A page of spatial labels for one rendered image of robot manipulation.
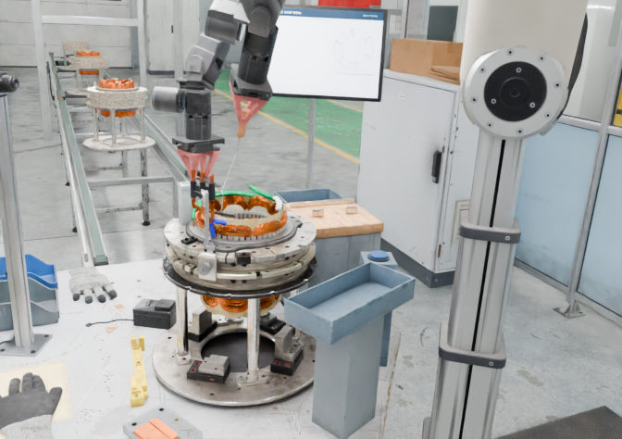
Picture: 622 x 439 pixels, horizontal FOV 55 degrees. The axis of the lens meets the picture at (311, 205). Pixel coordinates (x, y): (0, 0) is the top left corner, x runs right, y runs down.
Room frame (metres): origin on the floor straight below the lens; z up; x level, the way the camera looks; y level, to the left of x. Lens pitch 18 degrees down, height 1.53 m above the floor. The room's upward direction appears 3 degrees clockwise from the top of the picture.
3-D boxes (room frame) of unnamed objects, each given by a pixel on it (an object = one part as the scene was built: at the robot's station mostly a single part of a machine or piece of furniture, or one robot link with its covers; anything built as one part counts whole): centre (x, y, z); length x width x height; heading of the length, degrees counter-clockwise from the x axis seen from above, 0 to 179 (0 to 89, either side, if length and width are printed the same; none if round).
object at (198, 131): (1.30, 0.26, 1.28); 0.10 x 0.07 x 0.07; 133
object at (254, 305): (1.06, 0.10, 0.91); 0.02 x 0.02 x 0.21
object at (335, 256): (1.40, -0.05, 0.91); 0.19 x 0.19 x 0.26; 22
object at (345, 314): (0.98, -0.08, 0.92); 0.25 x 0.11 x 0.28; 139
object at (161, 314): (1.32, 0.37, 0.81); 0.10 x 0.06 x 0.06; 81
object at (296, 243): (1.18, 0.15, 1.09); 0.32 x 0.32 x 0.01
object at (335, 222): (1.40, -0.05, 1.05); 0.20 x 0.19 x 0.02; 22
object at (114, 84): (3.27, 1.09, 1.05); 0.22 x 0.22 x 0.20
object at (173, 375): (1.18, 0.15, 0.80); 0.39 x 0.39 x 0.01
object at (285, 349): (1.14, 0.03, 0.85); 0.06 x 0.04 x 0.05; 163
